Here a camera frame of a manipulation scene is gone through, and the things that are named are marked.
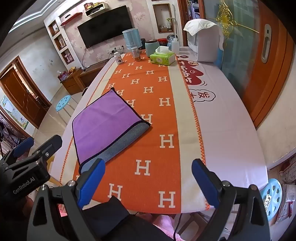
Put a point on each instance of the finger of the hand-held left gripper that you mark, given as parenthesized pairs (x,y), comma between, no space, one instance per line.
(49,143)
(23,147)

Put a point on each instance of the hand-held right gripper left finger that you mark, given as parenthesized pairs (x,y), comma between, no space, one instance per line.
(92,183)

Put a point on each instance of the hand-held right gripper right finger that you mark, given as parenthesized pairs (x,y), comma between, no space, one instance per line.
(206,184)

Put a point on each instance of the purple and grey towel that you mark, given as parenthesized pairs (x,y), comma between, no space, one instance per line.
(104,122)

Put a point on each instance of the dark cloth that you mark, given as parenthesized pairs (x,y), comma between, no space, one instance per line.
(106,215)

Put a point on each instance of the blue plastic stool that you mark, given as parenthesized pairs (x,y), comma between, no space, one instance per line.
(64,102)
(272,199)

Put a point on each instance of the brown wooden door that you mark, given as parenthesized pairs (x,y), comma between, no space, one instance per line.
(20,95)

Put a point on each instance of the white printed tablecloth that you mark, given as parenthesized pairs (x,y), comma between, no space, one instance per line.
(222,129)

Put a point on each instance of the pink cloth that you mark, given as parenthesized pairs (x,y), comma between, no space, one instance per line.
(159,226)

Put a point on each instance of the orange letter-print blanket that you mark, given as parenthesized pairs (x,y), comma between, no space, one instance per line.
(143,139)

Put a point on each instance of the pink bag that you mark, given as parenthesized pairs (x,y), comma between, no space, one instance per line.
(63,76)

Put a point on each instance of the wooden television cabinet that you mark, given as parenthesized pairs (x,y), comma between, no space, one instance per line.
(79,80)

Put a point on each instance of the pile of plastic packages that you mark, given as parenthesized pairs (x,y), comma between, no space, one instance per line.
(288,194)

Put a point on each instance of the small white bottle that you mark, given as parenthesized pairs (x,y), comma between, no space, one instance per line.
(118,58)

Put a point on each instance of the orange glass-panel door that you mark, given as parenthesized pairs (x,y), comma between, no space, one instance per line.
(261,76)

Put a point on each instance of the glass cup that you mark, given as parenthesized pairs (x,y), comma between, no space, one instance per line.
(136,55)

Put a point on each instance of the blue water jug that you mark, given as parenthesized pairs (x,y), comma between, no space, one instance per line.
(131,38)

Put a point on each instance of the green tissue box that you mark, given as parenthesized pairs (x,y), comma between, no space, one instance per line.
(161,58)

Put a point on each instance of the white countertop appliance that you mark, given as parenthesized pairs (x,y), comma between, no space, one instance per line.
(208,46)

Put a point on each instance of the teal lidded jar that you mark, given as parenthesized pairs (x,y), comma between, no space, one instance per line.
(152,48)

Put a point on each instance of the clear plastic bottle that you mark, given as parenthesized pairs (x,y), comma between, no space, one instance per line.
(175,45)

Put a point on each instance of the red pot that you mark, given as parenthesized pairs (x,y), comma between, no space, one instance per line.
(163,42)

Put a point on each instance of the white cloth cover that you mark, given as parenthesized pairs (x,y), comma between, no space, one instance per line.
(198,25)

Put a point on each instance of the wall poster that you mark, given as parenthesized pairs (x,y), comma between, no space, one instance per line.
(13,113)

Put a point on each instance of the white wall niche shelves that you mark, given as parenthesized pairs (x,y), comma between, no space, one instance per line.
(60,41)

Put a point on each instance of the red wall shelf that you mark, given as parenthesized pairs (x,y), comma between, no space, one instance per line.
(70,19)

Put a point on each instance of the black wall television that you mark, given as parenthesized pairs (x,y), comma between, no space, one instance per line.
(105,26)

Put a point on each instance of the cream wall shelf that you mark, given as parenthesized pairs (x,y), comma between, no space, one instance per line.
(97,9)

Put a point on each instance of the recessed wall niche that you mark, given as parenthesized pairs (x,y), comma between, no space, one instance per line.
(163,17)

